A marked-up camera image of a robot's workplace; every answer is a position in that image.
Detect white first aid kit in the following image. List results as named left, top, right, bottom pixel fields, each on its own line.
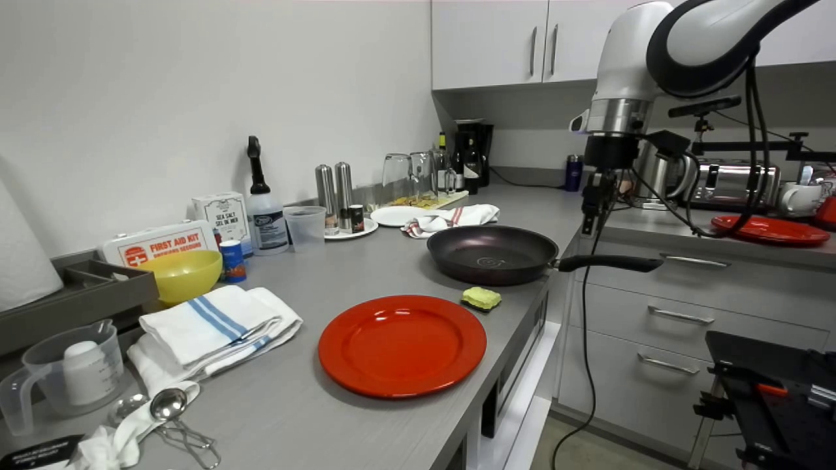
left=98, top=217, right=220, bottom=270

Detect clear plastic cup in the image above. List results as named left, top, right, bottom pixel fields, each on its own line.
left=285, top=205, right=327, bottom=257

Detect folded white towel blue stripes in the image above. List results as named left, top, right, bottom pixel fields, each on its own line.
left=139, top=285, right=306, bottom=384

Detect thin black cable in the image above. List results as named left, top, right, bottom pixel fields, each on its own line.
left=546, top=205, right=610, bottom=470

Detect white wall cabinets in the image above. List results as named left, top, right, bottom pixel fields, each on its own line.
left=429, top=0, right=836, bottom=91

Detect red round plate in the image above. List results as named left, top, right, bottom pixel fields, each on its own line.
left=316, top=292, right=489, bottom=402
left=709, top=213, right=831, bottom=252

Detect black cart orange detail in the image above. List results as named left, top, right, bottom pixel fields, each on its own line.
left=686, top=330, right=836, bottom=470

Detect white printed box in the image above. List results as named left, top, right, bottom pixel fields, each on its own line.
left=191, top=192, right=254, bottom=248

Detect wire whisk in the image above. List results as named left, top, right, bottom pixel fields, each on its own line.
left=153, top=419, right=225, bottom=470

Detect steel grinder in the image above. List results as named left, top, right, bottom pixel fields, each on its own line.
left=335, top=159, right=357, bottom=217
left=312, top=162, right=340, bottom=234

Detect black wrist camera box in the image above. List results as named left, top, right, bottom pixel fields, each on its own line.
left=643, top=129, right=694, bottom=162

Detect steel kettle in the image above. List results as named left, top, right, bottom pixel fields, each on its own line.
left=635, top=140, right=700, bottom=210

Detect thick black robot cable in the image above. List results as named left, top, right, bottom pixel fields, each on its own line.
left=623, top=51, right=772, bottom=244

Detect clear measuring jug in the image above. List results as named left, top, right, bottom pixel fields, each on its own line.
left=0, top=322, right=128, bottom=439

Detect steel toaster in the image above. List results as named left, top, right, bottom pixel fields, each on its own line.
left=689, top=159, right=784, bottom=215

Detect dark frying pan black handle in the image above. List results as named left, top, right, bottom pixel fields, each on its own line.
left=425, top=224, right=666, bottom=290

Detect white mug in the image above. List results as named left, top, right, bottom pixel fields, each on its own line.
left=777, top=181, right=831, bottom=219

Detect metal spoon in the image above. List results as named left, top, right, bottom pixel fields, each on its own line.
left=106, top=386, right=191, bottom=432

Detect upturned clear glass jar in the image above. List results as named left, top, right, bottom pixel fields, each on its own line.
left=406, top=150, right=436, bottom=200
left=379, top=153, right=412, bottom=205

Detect flat black object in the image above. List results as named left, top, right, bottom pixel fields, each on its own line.
left=0, top=432, right=86, bottom=470

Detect colourful placemat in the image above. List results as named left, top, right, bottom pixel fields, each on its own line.
left=387, top=189, right=473, bottom=213

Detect small white cup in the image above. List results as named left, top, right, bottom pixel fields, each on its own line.
left=59, top=339, right=114, bottom=410

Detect small dark spice jar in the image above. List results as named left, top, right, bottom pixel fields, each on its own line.
left=344, top=201, right=367, bottom=235

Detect small blue container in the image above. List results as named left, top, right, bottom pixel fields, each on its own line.
left=216, top=238, right=250, bottom=288

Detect clear glass bottles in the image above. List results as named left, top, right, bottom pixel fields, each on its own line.
left=429, top=134, right=463, bottom=197

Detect black bar camera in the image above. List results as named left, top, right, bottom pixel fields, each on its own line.
left=666, top=95, right=743, bottom=120

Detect blue can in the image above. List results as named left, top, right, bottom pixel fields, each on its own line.
left=560, top=154, right=585, bottom=194

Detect dark grey tray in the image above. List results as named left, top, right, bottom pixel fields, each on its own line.
left=0, top=248, right=163, bottom=362

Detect yellow bowl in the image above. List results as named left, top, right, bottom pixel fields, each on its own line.
left=136, top=248, right=225, bottom=309

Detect yellow green sponge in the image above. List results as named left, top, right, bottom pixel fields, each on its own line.
left=460, top=285, right=504, bottom=313

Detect black coffee maker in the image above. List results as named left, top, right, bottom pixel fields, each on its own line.
left=451, top=120, right=495, bottom=197

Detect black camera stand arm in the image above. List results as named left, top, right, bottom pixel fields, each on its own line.
left=694, top=129, right=836, bottom=167

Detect white drawer cabinet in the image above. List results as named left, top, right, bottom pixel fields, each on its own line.
left=555, top=224, right=836, bottom=466

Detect red rounded object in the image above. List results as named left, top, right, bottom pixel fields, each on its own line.
left=811, top=192, right=836, bottom=234

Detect clear spray bottle black nozzle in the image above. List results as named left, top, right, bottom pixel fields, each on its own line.
left=243, top=134, right=291, bottom=257

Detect crumpled white cloth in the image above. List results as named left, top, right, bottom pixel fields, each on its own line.
left=72, top=343, right=206, bottom=470

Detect small white plate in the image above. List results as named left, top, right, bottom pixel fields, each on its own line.
left=320, top=217, right=380, bottom=244

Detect white paper towel roll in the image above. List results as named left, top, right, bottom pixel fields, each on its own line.
left=0, top=172, right=65, bottom=313

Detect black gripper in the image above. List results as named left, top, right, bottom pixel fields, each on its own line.
left=579, top=132, right=645, bottom=238

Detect large white plate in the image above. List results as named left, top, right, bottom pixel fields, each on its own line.
left=371, top=205, right=438, bottom=231

